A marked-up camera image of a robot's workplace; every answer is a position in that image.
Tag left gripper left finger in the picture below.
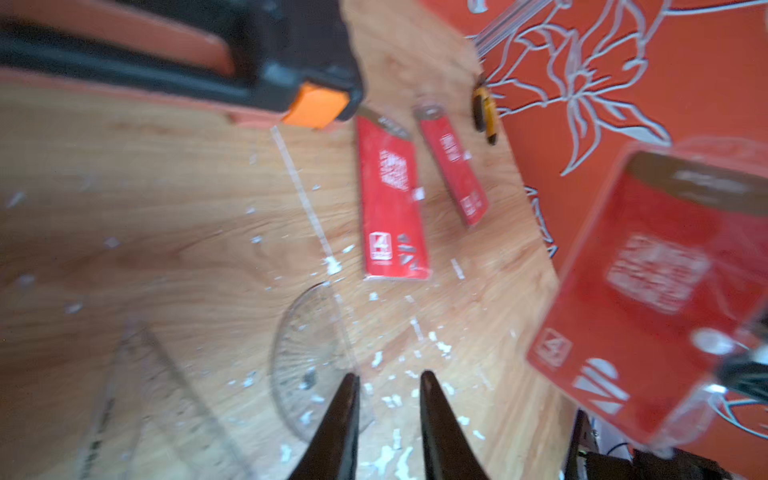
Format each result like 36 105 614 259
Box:
289 373 360 480

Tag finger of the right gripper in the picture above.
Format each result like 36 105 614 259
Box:
715 350 767 403

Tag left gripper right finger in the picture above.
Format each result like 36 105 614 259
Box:
420 370 489 480

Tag clear protractor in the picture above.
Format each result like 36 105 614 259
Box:
269 282 361 443

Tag red ruler set package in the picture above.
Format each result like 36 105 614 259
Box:
413 101 489 228
526 137 767 451
355 106 431 281

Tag clear triangle ruler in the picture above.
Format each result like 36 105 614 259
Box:
76 319 257 479

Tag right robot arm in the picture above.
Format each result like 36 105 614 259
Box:
560 345 767 479

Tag black orange tool case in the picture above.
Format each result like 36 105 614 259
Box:
1 1 365 129

